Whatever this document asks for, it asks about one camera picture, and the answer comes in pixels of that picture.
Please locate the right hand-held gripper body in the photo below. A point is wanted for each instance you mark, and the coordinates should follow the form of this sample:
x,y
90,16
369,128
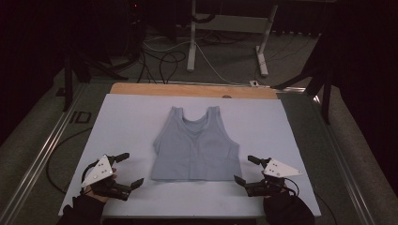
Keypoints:
x,y
269,187

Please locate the black tripod stand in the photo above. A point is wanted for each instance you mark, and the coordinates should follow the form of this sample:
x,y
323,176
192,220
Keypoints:
x,y
81,72
319,78

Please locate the person's right hand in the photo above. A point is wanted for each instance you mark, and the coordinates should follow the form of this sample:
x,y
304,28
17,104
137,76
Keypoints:
x,y
278,203

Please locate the wooden table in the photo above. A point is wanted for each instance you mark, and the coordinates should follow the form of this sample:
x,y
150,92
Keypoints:
x,y
187,90

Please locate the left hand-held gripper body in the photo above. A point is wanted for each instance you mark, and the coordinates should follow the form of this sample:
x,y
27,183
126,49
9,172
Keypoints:
x,y
108,187

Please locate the grey tank top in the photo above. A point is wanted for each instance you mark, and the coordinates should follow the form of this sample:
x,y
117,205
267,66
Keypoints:
x,y
195,150

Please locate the person's left hand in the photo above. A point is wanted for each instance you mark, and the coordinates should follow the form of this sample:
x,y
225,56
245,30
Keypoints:
x,y
95,196

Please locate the white power plug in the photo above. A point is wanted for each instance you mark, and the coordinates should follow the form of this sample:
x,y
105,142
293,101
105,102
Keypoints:
x,y
254,83

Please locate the white metal desk frame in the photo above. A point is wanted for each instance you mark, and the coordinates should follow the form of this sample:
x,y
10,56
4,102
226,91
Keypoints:
x,y
228,23

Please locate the pale blue table mat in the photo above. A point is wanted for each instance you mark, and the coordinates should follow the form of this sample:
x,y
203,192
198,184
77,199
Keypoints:
x,y
125,131

